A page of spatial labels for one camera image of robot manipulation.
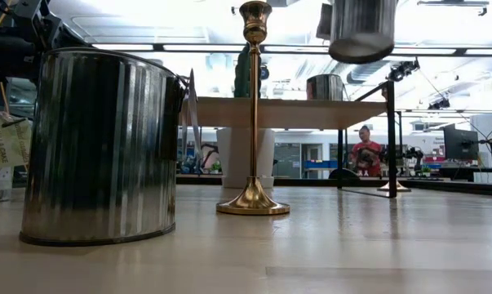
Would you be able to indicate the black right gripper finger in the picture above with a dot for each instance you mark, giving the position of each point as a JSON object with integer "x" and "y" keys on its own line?
{"x": 325, "y": 22}

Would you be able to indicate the silver metal candle tin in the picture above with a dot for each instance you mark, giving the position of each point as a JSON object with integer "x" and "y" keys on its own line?
{"x": 98, "y": 143}
{"x": 325, "y": 87}
{"x": 362, "y": 28}

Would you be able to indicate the tallest gold candlestick holder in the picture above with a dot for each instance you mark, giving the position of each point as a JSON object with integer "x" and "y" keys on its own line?
{"x": 402, "y": 188}

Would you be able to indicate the short gold candlestick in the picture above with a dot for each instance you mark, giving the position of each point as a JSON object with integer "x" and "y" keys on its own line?
{"x": 253, "y": 200}

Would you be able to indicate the glass jar candle paper tag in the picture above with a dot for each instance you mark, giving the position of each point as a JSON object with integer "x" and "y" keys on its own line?
{"x": 7, "y": 143}

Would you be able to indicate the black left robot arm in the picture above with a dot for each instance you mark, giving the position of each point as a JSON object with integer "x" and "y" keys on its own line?
{"x": 9, "y": 53}

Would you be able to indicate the black background robot arm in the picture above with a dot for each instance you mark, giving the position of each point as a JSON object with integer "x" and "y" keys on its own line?
{"x": 209, "y": 153}
{"x": 413, "y": 157}

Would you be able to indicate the wooden riser shelf black legs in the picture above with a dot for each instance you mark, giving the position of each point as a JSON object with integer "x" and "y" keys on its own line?
{"x": 302, "y": 114}

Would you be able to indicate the green cactus plant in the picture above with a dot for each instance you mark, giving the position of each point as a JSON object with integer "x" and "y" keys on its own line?
{"x": 241, "y": 77}

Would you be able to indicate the person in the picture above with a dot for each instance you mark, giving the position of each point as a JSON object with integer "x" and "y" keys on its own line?
{"x": 367, "y": 157}

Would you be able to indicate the blue storage bins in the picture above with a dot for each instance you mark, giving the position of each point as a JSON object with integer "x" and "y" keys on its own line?
{"x": 321, "y": 164}

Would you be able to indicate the white hexagonal plant pot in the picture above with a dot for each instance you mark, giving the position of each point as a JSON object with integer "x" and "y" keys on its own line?
{"x": 233, "y": 155}

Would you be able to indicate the small green plant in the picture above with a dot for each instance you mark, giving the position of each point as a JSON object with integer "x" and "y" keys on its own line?
{"x": 426, "y": 170}

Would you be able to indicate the black computer monitor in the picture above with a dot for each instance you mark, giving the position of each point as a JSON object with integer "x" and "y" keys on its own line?
{"x": 459, "y": 143}

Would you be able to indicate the black background table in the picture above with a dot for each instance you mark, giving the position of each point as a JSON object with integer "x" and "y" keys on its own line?
{"x": 466, "y": 173}

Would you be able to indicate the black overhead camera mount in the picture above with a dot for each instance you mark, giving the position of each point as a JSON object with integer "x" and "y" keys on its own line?
{"x": 400, "y": 70}
{"x": 439, "y": 104}

